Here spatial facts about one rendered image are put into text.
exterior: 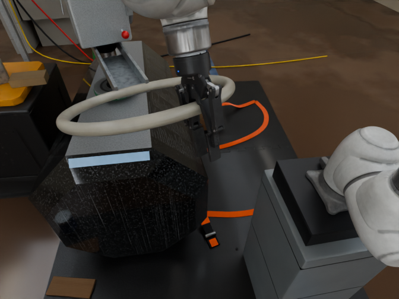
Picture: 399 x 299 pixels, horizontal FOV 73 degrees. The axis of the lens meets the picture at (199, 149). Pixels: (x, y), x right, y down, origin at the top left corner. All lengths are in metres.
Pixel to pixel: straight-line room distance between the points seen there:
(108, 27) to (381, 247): 1.20
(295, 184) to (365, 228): 0.31
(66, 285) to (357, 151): 1.62
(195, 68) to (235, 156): 1.81
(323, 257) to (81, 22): 1.23
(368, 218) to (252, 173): 1.48
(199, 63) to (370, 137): 0.55
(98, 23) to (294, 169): 0.97
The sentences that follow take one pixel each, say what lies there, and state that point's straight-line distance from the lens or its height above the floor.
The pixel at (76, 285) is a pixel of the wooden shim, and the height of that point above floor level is 0.03.
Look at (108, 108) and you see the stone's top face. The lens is 1.43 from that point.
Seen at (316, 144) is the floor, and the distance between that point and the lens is 2.64.
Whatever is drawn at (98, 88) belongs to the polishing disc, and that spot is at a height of 0.92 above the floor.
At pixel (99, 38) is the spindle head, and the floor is 1.20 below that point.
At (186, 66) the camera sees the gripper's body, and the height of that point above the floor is 1.41.
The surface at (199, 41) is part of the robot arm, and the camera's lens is 0.54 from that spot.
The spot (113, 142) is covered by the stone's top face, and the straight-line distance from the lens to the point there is 1.22.
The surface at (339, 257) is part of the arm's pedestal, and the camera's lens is 1.05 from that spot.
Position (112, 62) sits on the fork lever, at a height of 1.12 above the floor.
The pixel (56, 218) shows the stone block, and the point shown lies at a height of 0.56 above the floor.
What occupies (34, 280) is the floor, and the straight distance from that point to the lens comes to 2.01.
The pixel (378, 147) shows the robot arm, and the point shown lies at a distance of 0.89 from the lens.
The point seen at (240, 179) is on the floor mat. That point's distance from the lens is 2.15.
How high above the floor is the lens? 1.66
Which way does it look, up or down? 44 degrees down
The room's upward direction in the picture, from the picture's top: straight up
